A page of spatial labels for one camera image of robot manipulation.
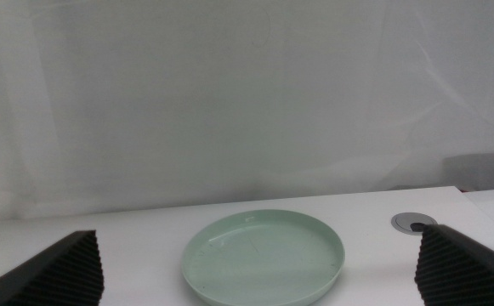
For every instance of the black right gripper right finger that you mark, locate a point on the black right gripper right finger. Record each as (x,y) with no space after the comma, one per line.
(463,272)

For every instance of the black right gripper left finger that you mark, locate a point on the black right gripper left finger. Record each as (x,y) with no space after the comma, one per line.
(59,276)

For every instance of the green shallow bowl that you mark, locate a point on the green shallow bowl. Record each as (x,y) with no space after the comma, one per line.
(263,263)

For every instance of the white backdrop curtain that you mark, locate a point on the white backdrop curtain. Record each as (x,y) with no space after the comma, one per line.
(229,106)

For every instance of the grey blurry background object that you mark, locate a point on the grey blurry background object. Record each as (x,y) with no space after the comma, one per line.
(484,172)

